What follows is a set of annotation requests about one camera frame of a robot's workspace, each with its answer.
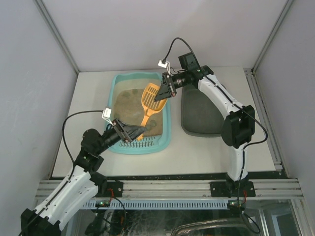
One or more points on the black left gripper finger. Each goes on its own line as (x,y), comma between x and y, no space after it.
(136,131)
(126,127)

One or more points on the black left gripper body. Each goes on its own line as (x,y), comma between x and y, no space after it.
(122,131)

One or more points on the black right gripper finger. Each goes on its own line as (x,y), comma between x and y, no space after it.
(162,92)
(169,95)

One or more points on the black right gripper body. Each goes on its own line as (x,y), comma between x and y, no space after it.
(169,84)

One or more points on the orange plastic litter scoop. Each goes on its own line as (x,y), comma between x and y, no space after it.
(152,108)

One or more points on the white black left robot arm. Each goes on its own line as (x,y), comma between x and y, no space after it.
(83,182)

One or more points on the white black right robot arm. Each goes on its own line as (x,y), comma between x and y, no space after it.
(238,126)

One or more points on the teal plastic litter box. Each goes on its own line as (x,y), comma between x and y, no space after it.
(131,112)

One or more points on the dark grey plastic bin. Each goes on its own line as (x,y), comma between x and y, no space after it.
(199,116)

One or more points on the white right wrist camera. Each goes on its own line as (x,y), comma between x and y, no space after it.
(164,64)

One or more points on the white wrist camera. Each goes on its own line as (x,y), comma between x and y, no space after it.
(106,115)
(164,64)

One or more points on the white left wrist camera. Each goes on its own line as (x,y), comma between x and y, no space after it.
(106,115)

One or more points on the aluminium mounting rail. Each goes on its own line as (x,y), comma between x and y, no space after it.
(266,189)

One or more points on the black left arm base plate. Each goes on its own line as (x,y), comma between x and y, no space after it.
(110,189)

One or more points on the blue slotted cable duct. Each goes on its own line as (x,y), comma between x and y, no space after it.
(157,204)

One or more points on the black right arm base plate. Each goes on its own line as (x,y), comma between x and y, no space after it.
(232,189)

